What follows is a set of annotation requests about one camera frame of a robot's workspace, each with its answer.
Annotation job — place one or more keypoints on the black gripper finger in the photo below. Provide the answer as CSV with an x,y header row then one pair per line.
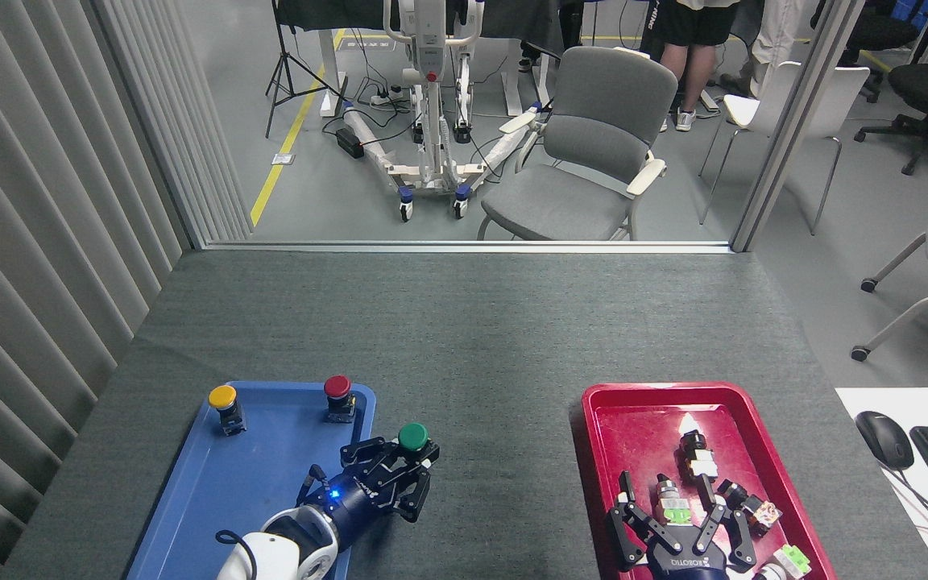
x,y
416,487
367,455
738,538
629,528

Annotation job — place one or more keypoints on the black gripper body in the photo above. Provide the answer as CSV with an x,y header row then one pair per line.
x,y
355,499
685,565

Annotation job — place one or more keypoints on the green push button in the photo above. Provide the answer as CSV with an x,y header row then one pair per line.
x,y
413,437

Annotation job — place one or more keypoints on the red push button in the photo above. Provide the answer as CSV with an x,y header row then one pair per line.
x,y
337,388

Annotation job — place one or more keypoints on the yellow push button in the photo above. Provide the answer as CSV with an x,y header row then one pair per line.
x,y
224,399

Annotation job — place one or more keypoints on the blue plastic tray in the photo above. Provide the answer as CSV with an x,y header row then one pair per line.
x,y
263,459

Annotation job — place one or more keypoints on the red plastic tray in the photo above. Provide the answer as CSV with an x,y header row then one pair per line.
x,y
633,419

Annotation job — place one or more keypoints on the white desk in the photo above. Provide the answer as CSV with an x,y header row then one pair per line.
x,y
875,499

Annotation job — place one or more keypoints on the black computer mouse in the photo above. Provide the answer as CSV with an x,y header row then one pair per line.
x,y
884,439

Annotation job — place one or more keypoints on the small floor plate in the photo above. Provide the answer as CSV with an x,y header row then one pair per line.
x,y
283,159

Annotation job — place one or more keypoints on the black power adapter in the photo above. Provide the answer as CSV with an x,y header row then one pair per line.
x,y
349,142

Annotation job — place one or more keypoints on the white power strip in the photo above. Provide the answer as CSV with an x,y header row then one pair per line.
x,y
386,97

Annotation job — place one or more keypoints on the black tripod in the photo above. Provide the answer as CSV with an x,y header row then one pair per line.
x,y
283,68

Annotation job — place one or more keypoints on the white stand on wheels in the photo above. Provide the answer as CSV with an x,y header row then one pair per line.
x,y
432,48

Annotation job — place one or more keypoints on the grey armchair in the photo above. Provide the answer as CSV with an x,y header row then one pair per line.
x,y
609,89

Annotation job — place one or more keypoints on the white chair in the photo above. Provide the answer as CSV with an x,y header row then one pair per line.
x,y
834,97

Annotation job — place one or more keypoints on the person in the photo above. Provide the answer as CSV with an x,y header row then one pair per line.
x,y
778,32
693,24

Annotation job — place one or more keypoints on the black switch with colourful base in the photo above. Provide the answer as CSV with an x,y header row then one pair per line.
x,y
762,514

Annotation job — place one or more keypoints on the silver switch with green base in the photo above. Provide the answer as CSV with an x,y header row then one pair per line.
x,y
673,509

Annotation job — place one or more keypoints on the white switch with green base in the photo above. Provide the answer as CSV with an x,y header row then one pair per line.
x,y
790,560

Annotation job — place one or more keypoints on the black and white switch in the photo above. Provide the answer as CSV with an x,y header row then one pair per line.
x,y
698,459

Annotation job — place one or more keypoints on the silver table edge rail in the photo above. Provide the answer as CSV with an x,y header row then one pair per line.
x,y
464,247

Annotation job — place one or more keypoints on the silver post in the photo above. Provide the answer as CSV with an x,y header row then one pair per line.
x,y
794,121

